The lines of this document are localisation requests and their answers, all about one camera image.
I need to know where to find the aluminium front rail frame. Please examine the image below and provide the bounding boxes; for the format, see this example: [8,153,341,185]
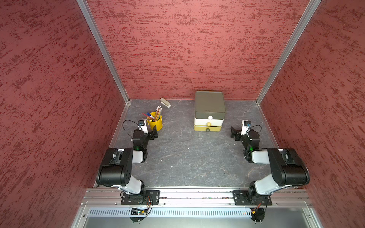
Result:
[72,187,322,228]

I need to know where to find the beige eraser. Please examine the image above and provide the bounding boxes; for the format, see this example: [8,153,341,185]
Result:
[160,98,171,108]

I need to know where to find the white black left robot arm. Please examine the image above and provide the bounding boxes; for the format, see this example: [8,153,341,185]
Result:
[96,127,158,199]

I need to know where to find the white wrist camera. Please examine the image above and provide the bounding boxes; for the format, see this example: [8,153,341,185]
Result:
[138,119,148,134]
[241,120,252,135]

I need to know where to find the yellow pencil cup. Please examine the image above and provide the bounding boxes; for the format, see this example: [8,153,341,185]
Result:
[147,116,163,131]

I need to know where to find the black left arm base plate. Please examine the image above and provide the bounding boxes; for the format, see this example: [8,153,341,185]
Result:
[121,190,160,206]

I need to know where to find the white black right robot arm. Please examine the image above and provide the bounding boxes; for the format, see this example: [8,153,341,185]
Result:
[230,126,310,200]

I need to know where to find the olive three-drawer desk organizer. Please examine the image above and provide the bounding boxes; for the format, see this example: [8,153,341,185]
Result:
[194,91,226,132]

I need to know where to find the aluminium corner post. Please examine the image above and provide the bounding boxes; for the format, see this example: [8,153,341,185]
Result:
[77,0,130,105]
[256,0,321,106]

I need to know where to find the left aluminium corner post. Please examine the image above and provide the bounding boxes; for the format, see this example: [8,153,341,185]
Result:
[77,0,130,105]

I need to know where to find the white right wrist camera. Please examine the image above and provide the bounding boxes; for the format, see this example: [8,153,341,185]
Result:
[241,120,252,135]

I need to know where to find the right aluminium corner post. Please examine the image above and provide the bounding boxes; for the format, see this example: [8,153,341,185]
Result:
[256,0,321,106]

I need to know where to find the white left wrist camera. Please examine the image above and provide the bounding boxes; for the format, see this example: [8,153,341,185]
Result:
[138,119,148,134]

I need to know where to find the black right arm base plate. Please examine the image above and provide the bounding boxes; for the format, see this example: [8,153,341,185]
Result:
[232,191,272,206]

